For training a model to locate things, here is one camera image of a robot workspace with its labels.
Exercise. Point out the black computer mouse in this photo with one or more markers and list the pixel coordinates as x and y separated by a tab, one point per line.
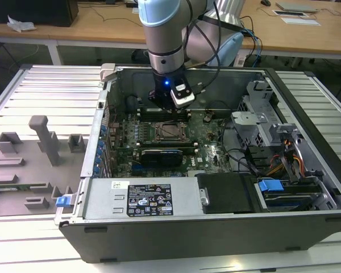
265	2

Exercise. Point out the green motherboard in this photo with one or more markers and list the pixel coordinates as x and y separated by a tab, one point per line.
210	153

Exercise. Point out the silver metal drive cage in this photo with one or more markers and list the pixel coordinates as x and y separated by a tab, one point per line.
250	119

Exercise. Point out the green RAM stick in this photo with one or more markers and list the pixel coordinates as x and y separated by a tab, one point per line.
17	188

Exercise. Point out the black graphics card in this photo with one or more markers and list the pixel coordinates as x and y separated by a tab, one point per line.
159	157

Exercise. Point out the hard disk in blue carrier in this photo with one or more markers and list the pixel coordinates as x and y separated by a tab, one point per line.
270	185

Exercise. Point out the grey laptop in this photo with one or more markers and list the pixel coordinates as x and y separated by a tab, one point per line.
297	6

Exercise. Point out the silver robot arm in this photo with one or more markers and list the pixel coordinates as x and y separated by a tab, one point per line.
164	37

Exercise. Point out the blue case latch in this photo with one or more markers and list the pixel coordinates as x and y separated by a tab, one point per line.
62	202

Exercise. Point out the white power adapter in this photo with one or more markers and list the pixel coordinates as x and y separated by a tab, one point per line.
240	60

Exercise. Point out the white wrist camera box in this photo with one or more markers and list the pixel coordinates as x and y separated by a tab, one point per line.
183	98

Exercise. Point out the small black device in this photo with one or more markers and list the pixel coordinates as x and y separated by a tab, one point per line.
132	4

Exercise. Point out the grey parts rack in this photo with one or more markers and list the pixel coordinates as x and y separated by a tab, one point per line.
22	176

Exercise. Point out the small white sticker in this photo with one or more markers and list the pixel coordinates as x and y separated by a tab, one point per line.
120	185

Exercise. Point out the black open PC case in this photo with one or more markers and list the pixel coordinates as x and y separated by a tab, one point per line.
187	241

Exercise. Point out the black box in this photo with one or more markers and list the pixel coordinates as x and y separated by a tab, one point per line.
31	11

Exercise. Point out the black label sticker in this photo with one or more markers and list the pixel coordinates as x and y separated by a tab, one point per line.
149	199

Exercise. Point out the round coin battery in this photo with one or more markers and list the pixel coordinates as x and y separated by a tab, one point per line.
207	117

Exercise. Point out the blue slot retainer clip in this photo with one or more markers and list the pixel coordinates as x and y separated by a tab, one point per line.
100	150
101	142
97	170
104	130
99	160

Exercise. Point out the silver power supply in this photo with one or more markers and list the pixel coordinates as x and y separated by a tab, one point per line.
102	199

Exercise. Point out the grey case latch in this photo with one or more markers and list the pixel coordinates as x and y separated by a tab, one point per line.
107	71

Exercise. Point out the RAM slot white clips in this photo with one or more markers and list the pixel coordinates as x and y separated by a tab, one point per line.
153	115
191	151
147	110
164	146

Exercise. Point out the blue expansion slot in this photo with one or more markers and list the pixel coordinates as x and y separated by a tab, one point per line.
139	171

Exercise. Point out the wooden desk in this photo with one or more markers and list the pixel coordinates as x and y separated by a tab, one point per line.
102	27

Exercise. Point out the white paper black strip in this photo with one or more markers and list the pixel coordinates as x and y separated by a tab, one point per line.
290	13

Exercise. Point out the silver square CPU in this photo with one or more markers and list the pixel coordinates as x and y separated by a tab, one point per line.
170	131

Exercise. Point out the black drive bay cover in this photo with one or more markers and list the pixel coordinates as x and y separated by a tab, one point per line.
230	193

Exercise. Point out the CPU socket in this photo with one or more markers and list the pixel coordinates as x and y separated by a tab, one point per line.
155	138

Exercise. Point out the metal slat table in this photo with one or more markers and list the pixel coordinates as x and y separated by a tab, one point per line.
45	94

